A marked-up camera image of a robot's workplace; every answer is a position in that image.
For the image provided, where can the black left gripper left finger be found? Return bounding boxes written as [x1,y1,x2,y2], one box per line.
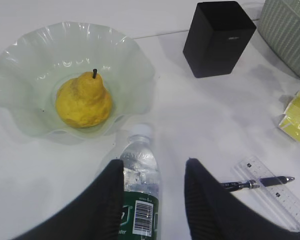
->
[17,159,124,240]

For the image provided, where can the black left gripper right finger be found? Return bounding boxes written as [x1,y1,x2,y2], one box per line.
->
[184,158,300,240]

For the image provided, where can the yellow waste paper wrapper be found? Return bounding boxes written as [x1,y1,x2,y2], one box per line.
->
[278,91,300,143]

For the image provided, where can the clear water bottle green label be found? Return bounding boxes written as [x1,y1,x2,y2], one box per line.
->
[118,123,161,240]

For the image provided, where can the yellow pear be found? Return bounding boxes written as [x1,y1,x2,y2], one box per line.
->
[55,68,113,128]

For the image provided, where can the black pen upper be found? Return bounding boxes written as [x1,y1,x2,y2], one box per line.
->
[221,176,296,192]

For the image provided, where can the clear plastic ruler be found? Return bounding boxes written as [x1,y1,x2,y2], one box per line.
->
[234,156,300,232]

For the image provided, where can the green woven plastic basket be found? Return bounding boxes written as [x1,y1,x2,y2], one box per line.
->
[258,0,300,77]

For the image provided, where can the black square pen holder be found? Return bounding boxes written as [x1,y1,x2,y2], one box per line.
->
[183,0,256,78]

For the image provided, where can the green ruffled glass plate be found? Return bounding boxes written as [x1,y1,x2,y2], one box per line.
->
[0,21,157,139]

